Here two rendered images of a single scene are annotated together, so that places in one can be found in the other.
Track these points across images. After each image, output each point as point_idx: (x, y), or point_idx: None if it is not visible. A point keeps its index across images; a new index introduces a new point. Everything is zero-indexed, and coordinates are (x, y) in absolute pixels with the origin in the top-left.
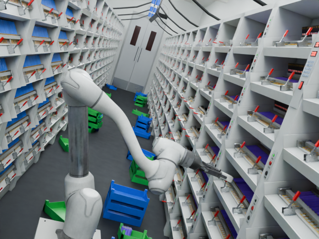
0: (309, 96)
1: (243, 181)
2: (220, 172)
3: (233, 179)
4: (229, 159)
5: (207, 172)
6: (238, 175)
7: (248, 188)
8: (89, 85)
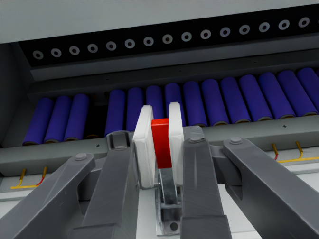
0: None
1: (85, 103)
2: (207, 143)
3: (52, 138)
4: (27, 11)
5: None
6: (1, 114)
7: (198, 95)
8: None
